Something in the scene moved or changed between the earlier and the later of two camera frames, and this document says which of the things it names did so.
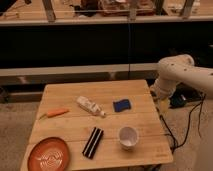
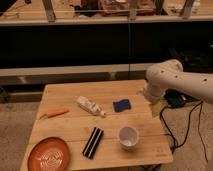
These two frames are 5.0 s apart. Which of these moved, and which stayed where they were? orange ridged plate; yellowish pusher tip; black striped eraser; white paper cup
Moved: yellowish pusher tip
Stayed: black striped eraser; orange ridged plate; white paper cup
